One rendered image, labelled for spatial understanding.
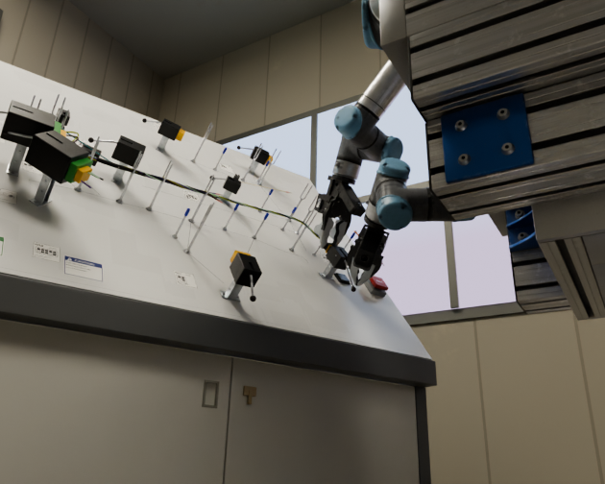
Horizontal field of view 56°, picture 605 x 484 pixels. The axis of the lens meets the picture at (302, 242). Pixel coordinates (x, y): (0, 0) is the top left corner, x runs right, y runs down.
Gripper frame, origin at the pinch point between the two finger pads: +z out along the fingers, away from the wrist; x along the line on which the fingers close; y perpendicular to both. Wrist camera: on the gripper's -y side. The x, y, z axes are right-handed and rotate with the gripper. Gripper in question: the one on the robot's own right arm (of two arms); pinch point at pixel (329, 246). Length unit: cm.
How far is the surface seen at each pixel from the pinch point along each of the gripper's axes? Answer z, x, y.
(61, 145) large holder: -7, 77, -2
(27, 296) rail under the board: 20, 81, -22
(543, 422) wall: 46, -115, -17
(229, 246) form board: 6.5, 30.4, 2.7
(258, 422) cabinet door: 38, 32, -32
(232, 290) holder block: 13.7, 38.8, -18.4
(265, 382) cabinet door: 31, 30, -28
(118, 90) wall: -53, -15, 280
